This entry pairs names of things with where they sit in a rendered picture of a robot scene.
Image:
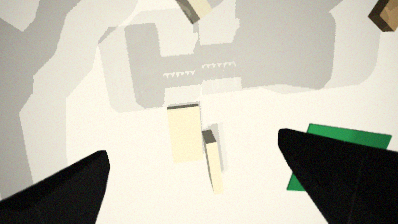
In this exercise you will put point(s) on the beige rectangular block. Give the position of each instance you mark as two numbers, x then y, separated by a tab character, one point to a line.
213	163
194	10
185	133

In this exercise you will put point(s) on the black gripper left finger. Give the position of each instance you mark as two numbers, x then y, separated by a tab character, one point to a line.
73	195

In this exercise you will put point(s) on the brown flat block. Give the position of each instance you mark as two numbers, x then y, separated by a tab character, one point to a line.
385	15

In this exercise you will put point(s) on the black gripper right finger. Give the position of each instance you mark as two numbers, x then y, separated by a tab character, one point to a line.
349	183

